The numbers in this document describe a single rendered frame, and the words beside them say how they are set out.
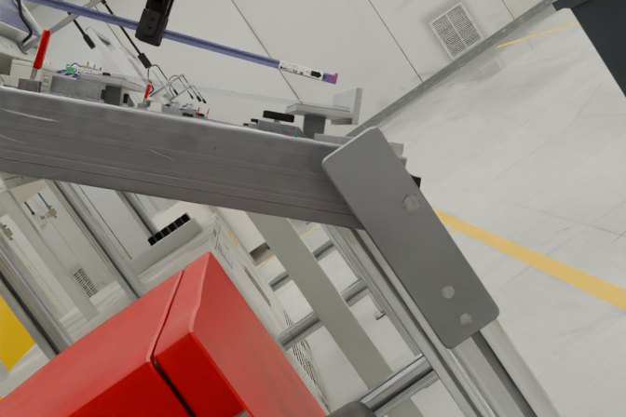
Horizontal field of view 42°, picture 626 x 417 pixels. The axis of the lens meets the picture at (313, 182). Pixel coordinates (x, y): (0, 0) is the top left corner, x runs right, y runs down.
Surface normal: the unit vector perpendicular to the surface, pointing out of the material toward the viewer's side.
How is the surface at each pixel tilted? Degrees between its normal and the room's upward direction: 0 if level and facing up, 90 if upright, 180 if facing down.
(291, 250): 90
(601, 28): 90
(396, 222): 90
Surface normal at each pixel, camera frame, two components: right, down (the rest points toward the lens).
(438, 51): 0.09, 0.07
